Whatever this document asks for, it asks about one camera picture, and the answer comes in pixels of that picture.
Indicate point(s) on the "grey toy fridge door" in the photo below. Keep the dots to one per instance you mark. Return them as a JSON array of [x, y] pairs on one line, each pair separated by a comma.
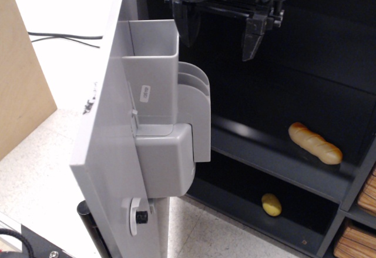
[[142, 133]]

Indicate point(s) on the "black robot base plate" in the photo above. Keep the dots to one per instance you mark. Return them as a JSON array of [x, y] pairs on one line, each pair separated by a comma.
[[32, 244]]

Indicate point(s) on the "yellow toy potato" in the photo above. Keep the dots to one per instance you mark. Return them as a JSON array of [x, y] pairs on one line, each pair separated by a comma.
[[271, 205]]

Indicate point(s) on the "light wooden panel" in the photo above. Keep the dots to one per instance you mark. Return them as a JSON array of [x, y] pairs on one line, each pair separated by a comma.
[[26, 99]]

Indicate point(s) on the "wooden drawer basket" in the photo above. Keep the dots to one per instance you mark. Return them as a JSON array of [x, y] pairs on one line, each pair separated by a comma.
[[366, 198], [355, 242]]

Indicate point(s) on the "wooden drawer basket lower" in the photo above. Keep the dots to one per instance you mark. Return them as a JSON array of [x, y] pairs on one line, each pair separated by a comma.
[[355, 242]]

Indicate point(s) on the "toy bread loaf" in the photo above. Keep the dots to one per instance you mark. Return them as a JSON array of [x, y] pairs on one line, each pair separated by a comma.
[[315, 144]]

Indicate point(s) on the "black door handle bar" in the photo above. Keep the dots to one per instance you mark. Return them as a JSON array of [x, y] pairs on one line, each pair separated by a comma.
[[92, 228]]

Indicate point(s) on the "wooden drawer basket upper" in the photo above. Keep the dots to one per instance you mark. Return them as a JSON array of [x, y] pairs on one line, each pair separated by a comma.
[[366, 198]]

